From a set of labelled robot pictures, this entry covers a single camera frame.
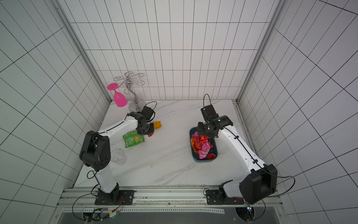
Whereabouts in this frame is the green chips snack bag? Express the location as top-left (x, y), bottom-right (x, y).
top-left (123, 130), bottom-right (145, 148)

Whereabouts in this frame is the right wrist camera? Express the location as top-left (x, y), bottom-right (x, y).
top-left (200, 105), bottom-right (219, 122)

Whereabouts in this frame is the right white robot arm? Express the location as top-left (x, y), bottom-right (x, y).
top-left (197, 115), bottom-right (277, 204)

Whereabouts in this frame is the yellow tea bag packet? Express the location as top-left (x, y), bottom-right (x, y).
top-left (153, 121), bottom-right (162, 129)

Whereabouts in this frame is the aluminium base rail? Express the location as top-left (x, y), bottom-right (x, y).
top-left (56, 186), bottom-right (283, 215)

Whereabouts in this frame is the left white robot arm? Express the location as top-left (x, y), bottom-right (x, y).
top-left (79, 106), bottom-right (155, 205)

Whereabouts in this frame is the teal storage box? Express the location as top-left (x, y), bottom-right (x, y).
top-left (189, 127), bottom-right (218, 162)

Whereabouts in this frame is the chrome glass holder stand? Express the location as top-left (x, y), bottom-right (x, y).
top-left (113, 71), bottom-right (146, 112)

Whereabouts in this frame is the pink tea bag packet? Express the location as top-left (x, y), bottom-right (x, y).
top-left (199, 142), bottom-right (212, 160)
top-left (191, 132), bottom-right (209, 145)

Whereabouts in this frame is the pink plastic wine glass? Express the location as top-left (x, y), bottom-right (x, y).
top-left (107, 83), bottom-right (128, 107)

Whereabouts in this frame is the clear plastic cup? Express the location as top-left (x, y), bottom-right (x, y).
top-left (111, 148), bottom-right (127, 165)

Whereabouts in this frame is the red tea bag bottom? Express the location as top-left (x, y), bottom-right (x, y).
top-left (205, 154), bottom-right (216, 160)

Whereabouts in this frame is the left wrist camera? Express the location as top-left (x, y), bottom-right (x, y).
top-left (140, 106), bottom-right (155, 123)

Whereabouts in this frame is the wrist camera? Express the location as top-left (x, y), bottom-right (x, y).
top-left (200, 105), bottom-right (219, 122)
top-left (140, 106), bottom-right (155, 123)

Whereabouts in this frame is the orange tea bag packet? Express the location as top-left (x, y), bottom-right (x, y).
top-left (191, 138), bottom-right (198, 153)

